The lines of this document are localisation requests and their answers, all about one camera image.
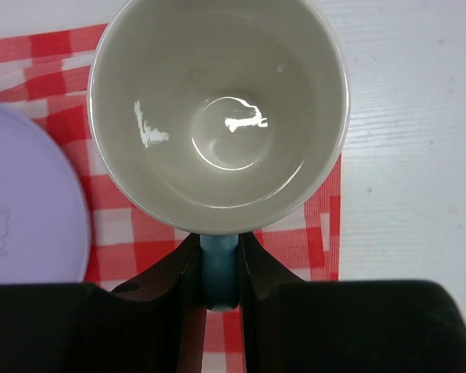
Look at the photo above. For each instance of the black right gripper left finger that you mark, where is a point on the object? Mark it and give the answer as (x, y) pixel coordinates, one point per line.
(154, 322)

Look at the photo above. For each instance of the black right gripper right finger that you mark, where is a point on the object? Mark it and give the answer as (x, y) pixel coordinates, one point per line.
(292, 325)

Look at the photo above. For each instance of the red white checkered cloth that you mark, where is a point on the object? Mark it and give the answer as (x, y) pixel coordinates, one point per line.
(45, 76)

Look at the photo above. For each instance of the lilac plastic plate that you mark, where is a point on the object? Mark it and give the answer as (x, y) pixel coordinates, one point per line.
(45, 232)

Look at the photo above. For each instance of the blue white ceramic mug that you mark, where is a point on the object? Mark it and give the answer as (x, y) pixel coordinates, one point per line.
(218, 117)

